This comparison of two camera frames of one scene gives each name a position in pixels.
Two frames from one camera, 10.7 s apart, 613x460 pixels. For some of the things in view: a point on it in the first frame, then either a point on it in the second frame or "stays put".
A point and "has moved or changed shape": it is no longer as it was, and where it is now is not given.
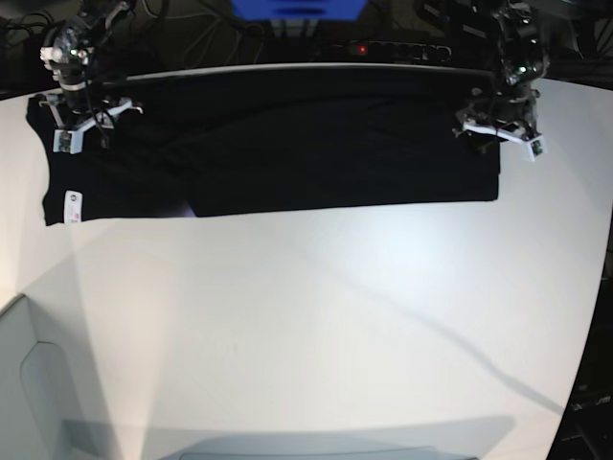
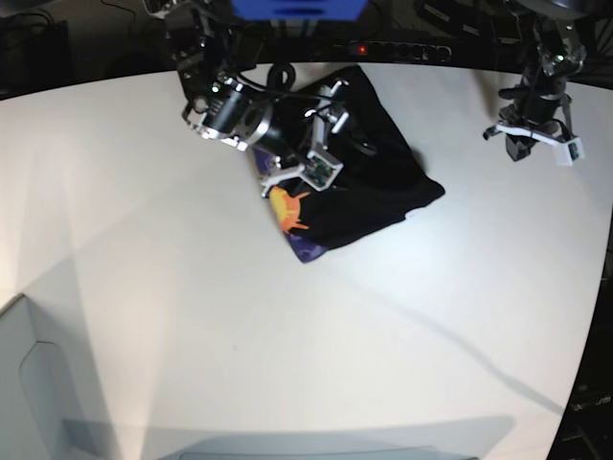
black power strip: x=393 y=50 stays put
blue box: x=300 y=10 stays put
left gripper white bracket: x=69 y=139 -> x=321 y=167
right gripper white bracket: x=534 y=143 -> x=567 y=150
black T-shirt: x=273 y=141 has moved or changed shape
